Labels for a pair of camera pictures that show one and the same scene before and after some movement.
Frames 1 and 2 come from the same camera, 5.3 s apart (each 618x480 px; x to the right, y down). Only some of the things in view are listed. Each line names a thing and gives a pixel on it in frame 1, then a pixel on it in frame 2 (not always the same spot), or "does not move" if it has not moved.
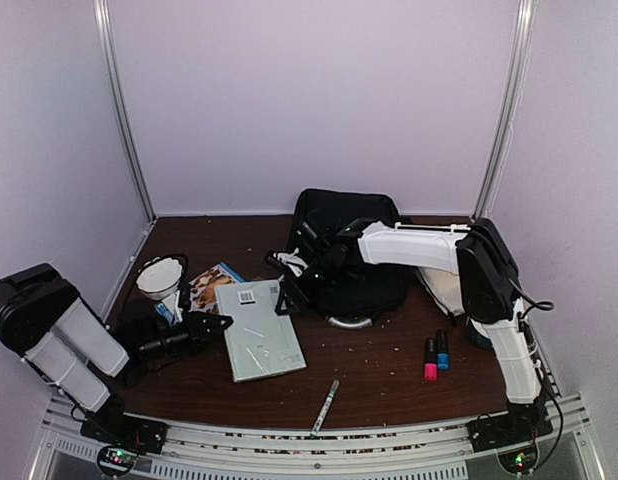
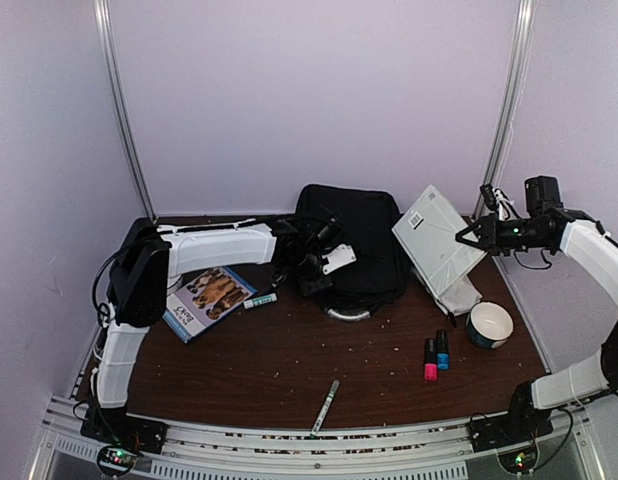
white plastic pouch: x=445 y=288 does not move
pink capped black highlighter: x=430 y=365 does not move
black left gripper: x=197 y=324 -> x=310 y=288
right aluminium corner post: x=525 y=18 does not move
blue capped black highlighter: x=442 y=350 does not move
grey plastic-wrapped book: x=261 y=342 -> x=428 y=233
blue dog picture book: x=202 y=289 does not move
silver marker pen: x=322 y=413 does not move
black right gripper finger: x=291 y=298 -> x=484 y=240
